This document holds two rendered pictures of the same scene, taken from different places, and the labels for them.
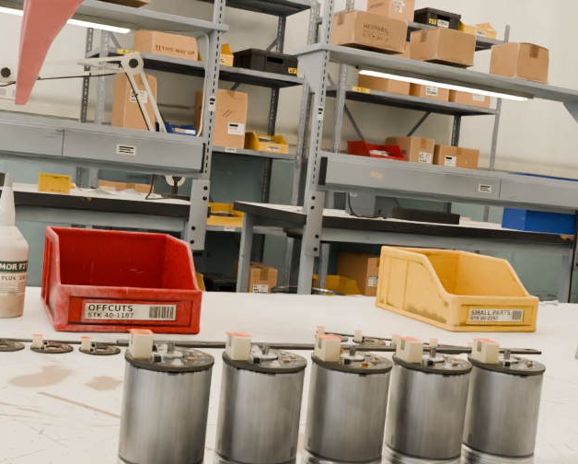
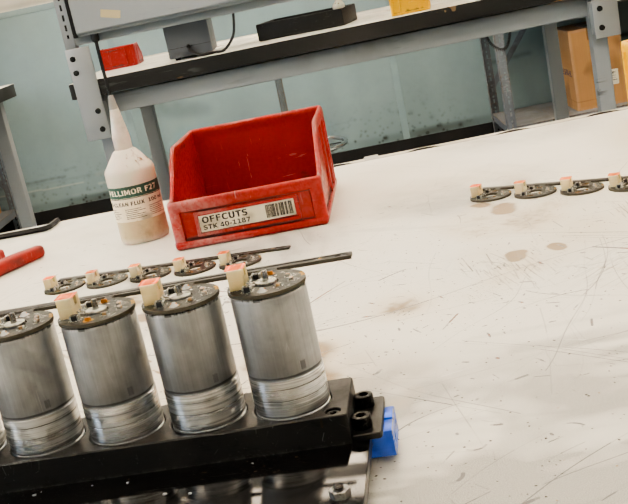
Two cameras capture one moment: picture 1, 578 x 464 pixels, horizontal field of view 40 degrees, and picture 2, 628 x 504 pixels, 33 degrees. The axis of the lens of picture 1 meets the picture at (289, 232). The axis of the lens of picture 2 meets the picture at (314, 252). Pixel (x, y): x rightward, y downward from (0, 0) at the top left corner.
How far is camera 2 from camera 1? 0.25 m
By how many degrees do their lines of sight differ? 31
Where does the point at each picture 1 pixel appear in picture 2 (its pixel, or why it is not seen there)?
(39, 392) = not seen: hidden behind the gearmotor
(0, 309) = (139, 235)
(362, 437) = (101, 384)
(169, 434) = not seen: outside the picture
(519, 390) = (257, 316)
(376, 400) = (105, 349)
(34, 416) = not seen: hidden behind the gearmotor
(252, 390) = not seen: outside the picture
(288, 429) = (33, 386)
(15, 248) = (133, 171)
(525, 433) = (279, 355)
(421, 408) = (159, 348)
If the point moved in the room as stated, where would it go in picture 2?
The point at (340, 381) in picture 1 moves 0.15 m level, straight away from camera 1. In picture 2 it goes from (68, 338) to (310, 202)
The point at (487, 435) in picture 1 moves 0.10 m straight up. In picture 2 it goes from (248, 361) to (173, 41)
